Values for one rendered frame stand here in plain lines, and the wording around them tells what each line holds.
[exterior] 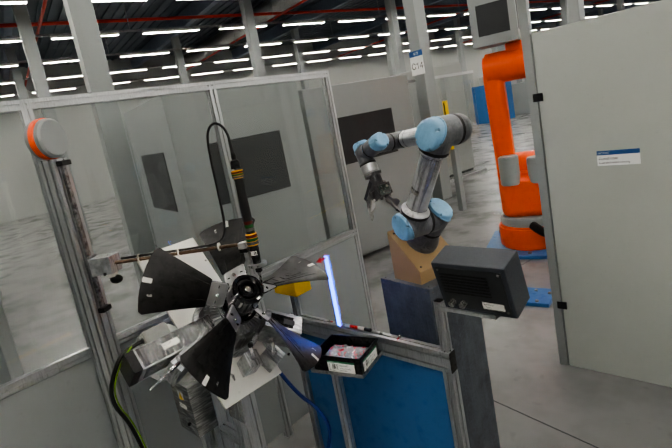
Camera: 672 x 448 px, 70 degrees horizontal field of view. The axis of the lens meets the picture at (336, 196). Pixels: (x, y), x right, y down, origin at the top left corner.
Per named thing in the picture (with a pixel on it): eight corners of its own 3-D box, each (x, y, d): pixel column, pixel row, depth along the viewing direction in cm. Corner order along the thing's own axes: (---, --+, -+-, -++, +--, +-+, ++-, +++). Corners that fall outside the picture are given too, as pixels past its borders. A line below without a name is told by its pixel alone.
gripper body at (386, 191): (379, 197, 206) (369, 171, 208) (370, 203, 213) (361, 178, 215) (394, 193, 209) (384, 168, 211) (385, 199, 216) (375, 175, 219)
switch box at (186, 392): (181, 426, 202) (168, 378, 199) (200, 414, 208) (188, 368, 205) (199, 438, 192) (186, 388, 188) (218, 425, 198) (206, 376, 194)
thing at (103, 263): (89, 279, 189) (83, 258, 188) (100, 273, 196) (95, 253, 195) (113, 275, 187) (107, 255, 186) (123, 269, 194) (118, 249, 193)
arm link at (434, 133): (431, 239, 201) (470, 122, 171) (404, 249, 194) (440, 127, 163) (412, 222, 209) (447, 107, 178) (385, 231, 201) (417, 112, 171)
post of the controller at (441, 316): (441, 351, 176) (432, 301, 173) (445, 347, 178) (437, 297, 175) (448, 353, 174) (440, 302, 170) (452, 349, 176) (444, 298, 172)
